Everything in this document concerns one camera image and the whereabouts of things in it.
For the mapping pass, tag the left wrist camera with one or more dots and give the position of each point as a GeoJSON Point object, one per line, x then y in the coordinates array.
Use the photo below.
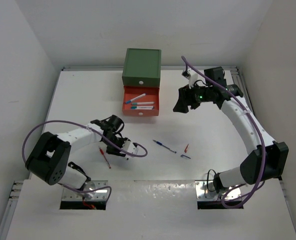
{"type": "Point", "coordinates": [129, 148]}

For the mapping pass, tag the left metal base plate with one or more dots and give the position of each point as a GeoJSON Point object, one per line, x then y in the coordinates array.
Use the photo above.
{"type": "Point", "coordinates": [100, 195]}

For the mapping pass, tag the light blue capped pen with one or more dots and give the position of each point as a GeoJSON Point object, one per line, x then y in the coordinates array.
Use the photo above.
{"type": "Point", "coordinates": [135, 98]}

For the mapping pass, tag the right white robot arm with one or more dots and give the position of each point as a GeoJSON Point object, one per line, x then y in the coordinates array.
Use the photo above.
{"type": "Point", "coordinates": [266, 157]}

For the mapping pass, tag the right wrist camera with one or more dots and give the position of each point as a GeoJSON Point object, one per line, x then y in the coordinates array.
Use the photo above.
{"type": "Point", "coordinates": [192, 77]}

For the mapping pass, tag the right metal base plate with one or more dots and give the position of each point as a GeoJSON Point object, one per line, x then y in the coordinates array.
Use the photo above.
{"type": "Point", "coordinates": [203, 194]}

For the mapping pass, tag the orange drawer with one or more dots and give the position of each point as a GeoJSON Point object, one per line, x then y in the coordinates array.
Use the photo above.
{"type": "Point", "coordinates": [152, 95]}

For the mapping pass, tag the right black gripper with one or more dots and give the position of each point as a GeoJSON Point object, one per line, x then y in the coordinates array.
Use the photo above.
{"type": "Point", "coordinates": [186, 99]}

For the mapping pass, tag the teal capped marker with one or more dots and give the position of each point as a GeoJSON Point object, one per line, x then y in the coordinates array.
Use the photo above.
{"type": "Point", "coordinates": [144, 107]}

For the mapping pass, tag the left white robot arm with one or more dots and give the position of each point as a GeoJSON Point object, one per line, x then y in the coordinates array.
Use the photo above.
{"type": "Point", "coordinates": [49, 159]}

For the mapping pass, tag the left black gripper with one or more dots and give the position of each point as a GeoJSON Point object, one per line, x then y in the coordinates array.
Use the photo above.
{"type": "Point", "coordinates": [117, 151]}

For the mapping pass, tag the metal base plate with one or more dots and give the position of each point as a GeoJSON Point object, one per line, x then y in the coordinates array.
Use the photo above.
{"type": "Point", "coordinates": [203, 194]}
{"type": "Point", "coordinates": [100, 195]}

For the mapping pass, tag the green top drawer unit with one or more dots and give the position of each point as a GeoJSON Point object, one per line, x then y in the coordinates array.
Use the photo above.
{"type": "Point", "coordinates": [142, 68]}

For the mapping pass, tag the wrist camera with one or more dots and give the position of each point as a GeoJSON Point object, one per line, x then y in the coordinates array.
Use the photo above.
{"type": "Point", "coordinates": [129, 148]}
{"type": "Point", "coordinates": [192, 77]}

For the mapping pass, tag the dark blue pen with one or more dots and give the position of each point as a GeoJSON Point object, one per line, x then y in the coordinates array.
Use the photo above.
{"type": "Point", "coordinates": [164, 146]}

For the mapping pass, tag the teal capped white pen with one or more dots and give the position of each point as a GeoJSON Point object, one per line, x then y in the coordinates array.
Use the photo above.
{"type": "Point", "coordinates": [142, 103]}

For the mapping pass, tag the red gel pen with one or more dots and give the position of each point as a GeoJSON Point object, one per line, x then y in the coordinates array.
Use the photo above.
{"type": "Point", "coordinates": [103, 155]}

